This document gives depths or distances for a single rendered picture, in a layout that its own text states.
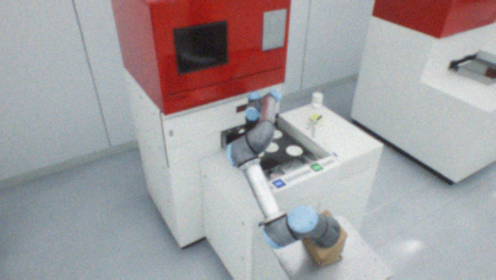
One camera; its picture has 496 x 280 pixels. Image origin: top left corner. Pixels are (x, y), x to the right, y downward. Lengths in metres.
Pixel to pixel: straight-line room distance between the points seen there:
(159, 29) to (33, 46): 1.69
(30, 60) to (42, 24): 0.30
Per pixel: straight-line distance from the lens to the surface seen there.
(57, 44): 3.39
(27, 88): 3.49
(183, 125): 2.17
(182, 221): 2.63
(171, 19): 1.86
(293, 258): 1.82
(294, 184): 1.97
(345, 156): 2.21
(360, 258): 1.89
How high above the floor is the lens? 2.26
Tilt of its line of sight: 36 degrees down
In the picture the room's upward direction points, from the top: 1 degrees clockwise
